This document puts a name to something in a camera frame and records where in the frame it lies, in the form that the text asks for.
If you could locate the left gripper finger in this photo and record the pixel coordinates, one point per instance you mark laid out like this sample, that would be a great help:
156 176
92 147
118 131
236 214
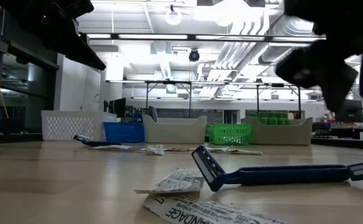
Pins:
84 53

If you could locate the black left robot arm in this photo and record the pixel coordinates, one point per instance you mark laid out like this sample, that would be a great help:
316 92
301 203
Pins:
22 12

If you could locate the black computer monitor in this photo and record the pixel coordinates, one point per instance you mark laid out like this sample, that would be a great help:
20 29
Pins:
118 107
352 115

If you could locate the white perforated plastic basket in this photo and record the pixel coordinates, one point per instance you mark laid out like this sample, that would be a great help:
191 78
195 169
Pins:
72 126

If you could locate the white plastic bin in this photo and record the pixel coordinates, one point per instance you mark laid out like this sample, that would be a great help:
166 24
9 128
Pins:
277 135
175 130

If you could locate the blue plastic basket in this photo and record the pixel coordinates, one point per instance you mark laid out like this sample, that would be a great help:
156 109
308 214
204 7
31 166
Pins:
123 132

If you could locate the round ceiling lamp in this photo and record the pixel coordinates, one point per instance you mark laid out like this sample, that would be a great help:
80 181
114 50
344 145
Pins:
173 15

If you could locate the green plastic basket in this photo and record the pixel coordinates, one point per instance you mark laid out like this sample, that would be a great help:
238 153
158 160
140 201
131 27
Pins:
229 134

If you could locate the long ceiling light bar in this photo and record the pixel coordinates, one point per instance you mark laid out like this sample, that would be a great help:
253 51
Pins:
200 37

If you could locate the black metal rack frame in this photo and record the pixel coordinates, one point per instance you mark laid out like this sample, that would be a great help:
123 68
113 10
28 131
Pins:
257 99
168 82

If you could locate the black ceiling camera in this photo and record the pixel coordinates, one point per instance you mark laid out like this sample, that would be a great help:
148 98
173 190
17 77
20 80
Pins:
194 55

